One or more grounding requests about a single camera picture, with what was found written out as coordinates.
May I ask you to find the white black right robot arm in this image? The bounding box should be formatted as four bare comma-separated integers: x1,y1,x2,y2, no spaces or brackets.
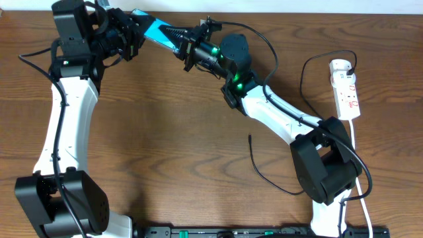
159,22,368,237

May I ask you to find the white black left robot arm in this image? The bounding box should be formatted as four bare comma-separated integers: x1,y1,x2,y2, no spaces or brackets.
15,1,154,237

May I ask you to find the white USB charger adapter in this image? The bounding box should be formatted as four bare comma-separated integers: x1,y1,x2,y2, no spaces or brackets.
330,70,356,88

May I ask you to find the white power strip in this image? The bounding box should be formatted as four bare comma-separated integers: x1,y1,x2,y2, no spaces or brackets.
329,59,360,121

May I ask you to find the black charging cable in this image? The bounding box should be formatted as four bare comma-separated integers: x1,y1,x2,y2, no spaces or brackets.
247,50,358,196

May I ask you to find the white power strip cord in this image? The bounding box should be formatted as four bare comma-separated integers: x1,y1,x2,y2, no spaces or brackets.
348,119,374,238

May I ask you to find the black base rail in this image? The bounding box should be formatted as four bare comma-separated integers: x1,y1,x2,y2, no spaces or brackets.
132,224,391,238

